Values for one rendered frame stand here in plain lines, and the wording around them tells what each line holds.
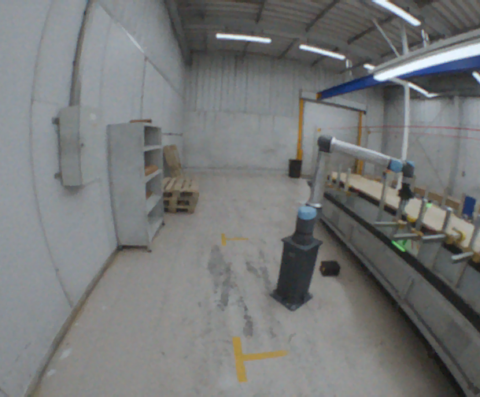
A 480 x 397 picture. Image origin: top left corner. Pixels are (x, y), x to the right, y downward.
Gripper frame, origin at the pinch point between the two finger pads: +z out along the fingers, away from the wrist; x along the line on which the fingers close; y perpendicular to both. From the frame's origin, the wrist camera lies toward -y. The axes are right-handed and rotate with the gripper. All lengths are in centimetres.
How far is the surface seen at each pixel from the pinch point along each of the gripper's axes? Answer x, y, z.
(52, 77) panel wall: 262, -4, -89
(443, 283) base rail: -4, -57, 29
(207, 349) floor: 142, -31, 99
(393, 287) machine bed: -31, 6, 82
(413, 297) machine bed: -31, -22, 73
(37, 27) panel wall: 259, -31, -120
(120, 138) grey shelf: 256, 97, -38
